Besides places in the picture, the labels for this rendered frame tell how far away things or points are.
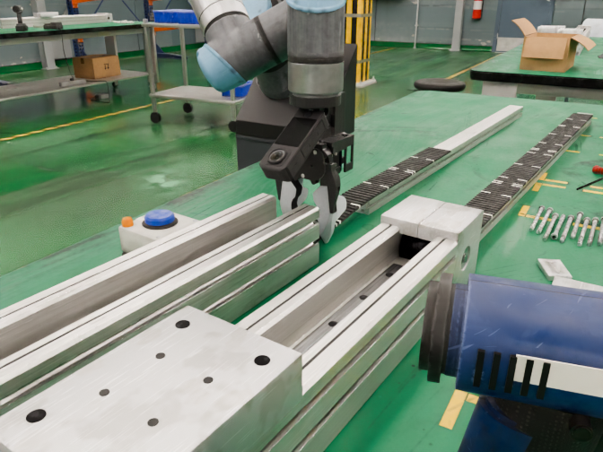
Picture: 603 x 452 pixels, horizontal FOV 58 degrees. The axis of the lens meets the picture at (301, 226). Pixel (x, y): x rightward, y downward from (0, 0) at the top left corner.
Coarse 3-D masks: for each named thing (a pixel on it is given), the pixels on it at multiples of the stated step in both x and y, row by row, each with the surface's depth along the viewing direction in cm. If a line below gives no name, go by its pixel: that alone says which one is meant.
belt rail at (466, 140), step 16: (496, 112) 156; (512, 112) 156; (480, 128) 138; (496, 128) 146; (448, 144) 124; (464, 144) 127; (448, 160) 120; (416, 176) 109; (384, 192) 96; (400, 192) 102; (368, 208) 93
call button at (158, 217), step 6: (156, 210) 75; (162, 210) 75; (168, 210) 75; (144, 216) 74; (150, 216) 73; (156, 216) 73; (162, 216) 73; (168, 216) 73; (174, 216) 74; (150, 222) 73; (156, 222) 72; (162, 222) 73; (168, 222) 73
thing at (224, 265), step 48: (192, 240) 65; (240, 240) 64; (288, 240) 69; (96, 288) 55; (144, 288) 53; (192, 288) 56; (240, 288) 64; (0, 336) 48; (48, 336) 46; (96, 336) 47; (0, 384) 41; (48, 384) 44
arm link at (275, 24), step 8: (272, 8) 79; (280, 8) 78; (264, 16) 79; (272, 16) 78; (280, 16) 78; (264, 24) 78; (272, 24) 78; (280, 24) 78; (272, 32) 78; (280, 32) 78; (272, 40) 78; (280, 40) 78; (280, 48) 79; (280, 56) 80
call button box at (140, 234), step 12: (180, 216) 77; (120, 228) 74; (132, 228) 73; (144, 228) 73; (156, 228) 72; (168, 228) 73; (180, 228) 73; (120, 240) 74; (132, 240) 73; (144, 240) 71
